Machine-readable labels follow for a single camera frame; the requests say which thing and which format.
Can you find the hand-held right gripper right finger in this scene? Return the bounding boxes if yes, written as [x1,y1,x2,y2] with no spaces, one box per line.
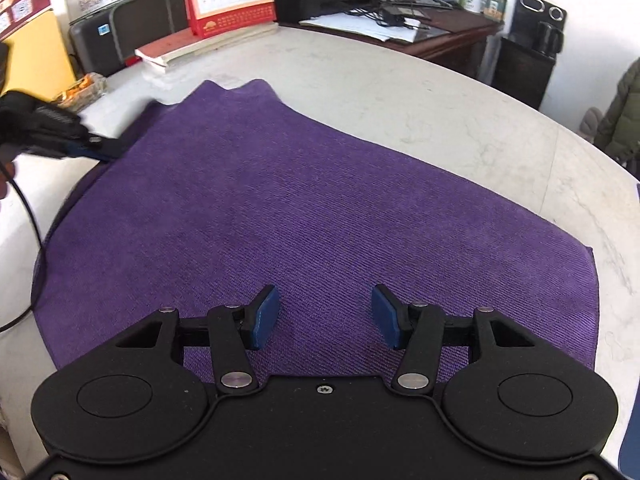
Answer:
[371,284,538,394]

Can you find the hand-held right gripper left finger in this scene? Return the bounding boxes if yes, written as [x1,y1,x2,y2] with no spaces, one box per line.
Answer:
[116,285,280,395]

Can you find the dark wooden desk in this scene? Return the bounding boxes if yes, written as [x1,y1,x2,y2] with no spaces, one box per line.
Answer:
[280,7,503,86]

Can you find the green puffer jacket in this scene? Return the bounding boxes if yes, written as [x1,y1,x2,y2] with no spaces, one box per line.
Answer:
[594,57,640,178]

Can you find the black water dispenser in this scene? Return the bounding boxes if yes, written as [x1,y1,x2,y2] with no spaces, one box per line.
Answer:
[492,0,568,111]

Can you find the yellow envelope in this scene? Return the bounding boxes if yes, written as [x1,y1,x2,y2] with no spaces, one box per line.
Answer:
[0,10,78,106]

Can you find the blue table mat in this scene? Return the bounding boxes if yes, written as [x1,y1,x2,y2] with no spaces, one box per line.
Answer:
[617,410,640,480]

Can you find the white papers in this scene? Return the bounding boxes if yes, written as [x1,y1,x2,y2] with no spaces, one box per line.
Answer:
[299,10,421,43]

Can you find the red book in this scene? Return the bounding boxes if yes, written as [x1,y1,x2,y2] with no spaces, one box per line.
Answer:
[134,22,278,68]

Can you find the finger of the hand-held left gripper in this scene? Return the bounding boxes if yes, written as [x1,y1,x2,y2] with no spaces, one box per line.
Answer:
[65,132,122,164]

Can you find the purple towel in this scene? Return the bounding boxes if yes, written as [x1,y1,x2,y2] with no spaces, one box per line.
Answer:
[32,79,600,377]

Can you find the black cable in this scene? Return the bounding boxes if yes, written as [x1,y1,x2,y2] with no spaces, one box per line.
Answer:
[0,172,48,333]

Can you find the glass ashtray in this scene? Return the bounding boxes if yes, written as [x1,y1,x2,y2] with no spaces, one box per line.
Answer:
[52,72,107,113]

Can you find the grey printer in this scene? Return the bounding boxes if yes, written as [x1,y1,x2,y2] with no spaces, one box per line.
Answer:
[68,0,191,77]

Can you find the black kettle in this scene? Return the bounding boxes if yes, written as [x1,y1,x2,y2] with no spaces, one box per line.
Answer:
[536,21,565,56]

